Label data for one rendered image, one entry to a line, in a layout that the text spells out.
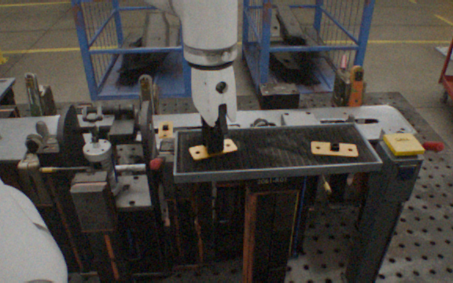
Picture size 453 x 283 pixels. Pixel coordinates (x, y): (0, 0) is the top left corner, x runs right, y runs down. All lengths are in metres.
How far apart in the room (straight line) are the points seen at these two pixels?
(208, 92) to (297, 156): 0.21
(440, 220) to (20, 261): 1.19
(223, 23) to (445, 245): 0.98
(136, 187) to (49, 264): 0.47
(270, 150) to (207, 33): 0.26
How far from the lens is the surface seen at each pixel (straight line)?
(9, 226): 0.51
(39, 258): 0.52
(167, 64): 3.67
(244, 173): 0.66
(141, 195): 0.93
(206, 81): 0.60
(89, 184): 0.82
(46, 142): 0.90
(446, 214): 1.42
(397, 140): 0.81
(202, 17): 0.56
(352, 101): 1.27
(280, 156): 0.71
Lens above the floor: 1.58
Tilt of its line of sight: 34 degrees down
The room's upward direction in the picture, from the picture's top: straight up
